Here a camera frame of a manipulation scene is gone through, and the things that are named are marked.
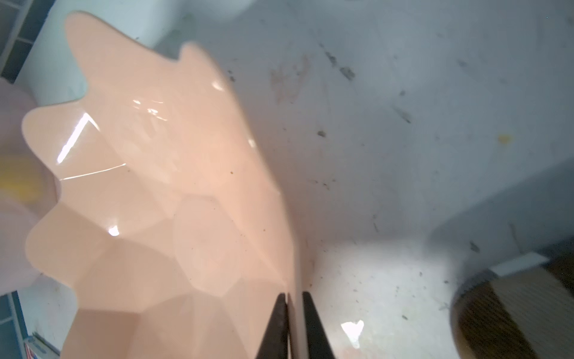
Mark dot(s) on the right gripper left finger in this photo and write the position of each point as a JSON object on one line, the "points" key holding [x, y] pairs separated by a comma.
{"points": [[275, 341]]}

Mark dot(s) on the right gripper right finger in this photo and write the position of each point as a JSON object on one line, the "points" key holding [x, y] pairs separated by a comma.
{"points": [[318, 344]]}

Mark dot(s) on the pink faceted bowl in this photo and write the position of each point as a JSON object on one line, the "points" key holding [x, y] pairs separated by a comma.
{"points": [[170, 228]]}

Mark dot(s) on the pink plastic bag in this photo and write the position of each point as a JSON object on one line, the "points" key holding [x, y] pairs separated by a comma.
{"points": [[27, 190]]}

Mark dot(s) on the plaid glasses case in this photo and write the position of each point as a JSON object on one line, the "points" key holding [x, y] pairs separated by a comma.
{"points": [[522, 308]]}

